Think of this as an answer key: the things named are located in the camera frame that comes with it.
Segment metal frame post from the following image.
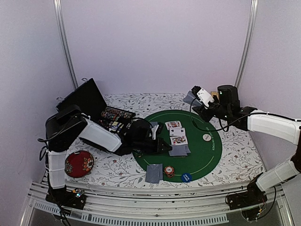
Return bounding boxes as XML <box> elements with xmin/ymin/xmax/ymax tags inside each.
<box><xmin>235</xmin><ymin>0</ymin><xmax>259</xmax><ymax>89</ymax></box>
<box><xmin>53</xmin><ymin>0</ymin><xmax>79</xmax><ymax>89</ymax></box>

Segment green round poker mat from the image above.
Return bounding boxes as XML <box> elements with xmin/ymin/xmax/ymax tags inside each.
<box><xmin>135</xmin><ymin>110</ymin><xmax>222</xmax><ymax>183</ymax></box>

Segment dealt cards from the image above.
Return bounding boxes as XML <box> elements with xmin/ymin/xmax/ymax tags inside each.
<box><xmin>150</xmin><ymin>121</ymin><xmax>164</xmax><ymax>133</ymax></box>

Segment red floral plate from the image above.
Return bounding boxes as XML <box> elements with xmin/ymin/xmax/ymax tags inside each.
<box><xmin>64</xmin><ymin>150</ymin><xmax>94</xmax><ymax>178</ymax></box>

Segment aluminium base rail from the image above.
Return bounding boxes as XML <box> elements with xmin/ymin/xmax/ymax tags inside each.
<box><xmin>20</xmin><ymin>180</ymin><xmax>294</xmax><ymax>226</ymax></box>

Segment woven bamboo tray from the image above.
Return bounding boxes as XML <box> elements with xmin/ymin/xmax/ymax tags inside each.
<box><xmin>211</xmin><ymin>91</ymin><xmax>219</xmax><ymax>97</ymax></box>

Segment red chip stack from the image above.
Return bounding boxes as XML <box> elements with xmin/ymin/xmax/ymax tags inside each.
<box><xmin>164</xmin><ymin>166</ymin><xmax>174</xmax><ymax>178</ymax></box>

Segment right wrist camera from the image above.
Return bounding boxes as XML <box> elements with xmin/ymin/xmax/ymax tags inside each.
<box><xmin>197</xmin><ymin>88</ymin><xmax>214</xmax><ymax>108</ymax></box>

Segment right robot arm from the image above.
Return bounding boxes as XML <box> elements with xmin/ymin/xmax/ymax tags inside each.
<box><xmin>190</xmin><ymin>85</ymin><xmax>301</xmax><ymax>205</ymax></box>

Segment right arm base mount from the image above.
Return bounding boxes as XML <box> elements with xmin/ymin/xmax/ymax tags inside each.
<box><xmin>225</xmin><ymin>173</ymin><xmax>268</xmax><ymax>221</ymax></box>

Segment dealt cards front edge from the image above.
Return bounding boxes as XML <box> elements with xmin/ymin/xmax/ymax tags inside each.
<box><xmin>145</xmin><ymin>164</ymin><xmax>163</xmax><ymax>184</ymax></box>

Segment king of diamonds card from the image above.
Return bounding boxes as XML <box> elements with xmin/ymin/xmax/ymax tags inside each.
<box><xmin>165</xmin><ymin>121</ymin><xmax>182</xmax><ymax>130</ymax></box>

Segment white dealer button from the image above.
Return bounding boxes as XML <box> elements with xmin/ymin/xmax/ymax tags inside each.
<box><xmin>203</xmin><ymin>134</ymin><xmax>212</xmax><ymax>142</ymax></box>

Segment black poker chip case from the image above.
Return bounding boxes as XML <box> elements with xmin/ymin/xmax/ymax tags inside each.
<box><xmin>55</xmin><ymin>78</ymin><xmax>136</xmax><ymax>153</ymax></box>

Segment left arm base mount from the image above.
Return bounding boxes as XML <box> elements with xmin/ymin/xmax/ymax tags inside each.
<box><xmin>45</xmin><ymin>186</ymin><xmax>87</xmax><ymax>210</ymax></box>

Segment right metal frame post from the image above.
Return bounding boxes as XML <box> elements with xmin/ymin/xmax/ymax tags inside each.
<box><xmin>235</xmin><ymin>0</ymin><xmax>259</xmax><ymax>89</ymax></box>

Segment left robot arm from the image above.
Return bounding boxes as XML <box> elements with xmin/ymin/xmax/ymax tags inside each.
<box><xmin>38</xmin><ymin>105</ymin><xmax>172</xmax><ymax>204</ymax></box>

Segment grey playing card deck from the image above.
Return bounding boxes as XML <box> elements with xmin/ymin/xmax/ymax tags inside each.
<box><xmin>183</xmin><ymin>91</ymin><xmax>202</xmax><ymax>106</ymax></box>

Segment two of clubs card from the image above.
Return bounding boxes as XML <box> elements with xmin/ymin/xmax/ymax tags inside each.
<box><xmin>169</xmin><ymin>127</ymin><xmax>186</xmax><ymax>137</ymax></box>

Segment green chip stack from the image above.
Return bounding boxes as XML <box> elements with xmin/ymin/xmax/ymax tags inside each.
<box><xmin>132</xmin><ymin>150</ymin><xmax>143</xmax><ymax>158</ymax></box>

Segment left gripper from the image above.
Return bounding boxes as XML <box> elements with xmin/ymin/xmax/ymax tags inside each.
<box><xmin>134</xmin><ymin>137</ymin><xmax>173</xmax><ymax>155</ymax></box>

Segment blue small blind button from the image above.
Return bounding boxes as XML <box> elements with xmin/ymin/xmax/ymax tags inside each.
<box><xmin>181</xmin><ymin>173</ymin><xmax>192</xmax><ymax>183</ymax></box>

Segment left metal frame post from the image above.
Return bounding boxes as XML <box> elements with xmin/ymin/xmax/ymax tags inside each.
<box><xmin>53</xmin><ymin>0</ymin><xmax>79</xmax><ymax>89</ymax></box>

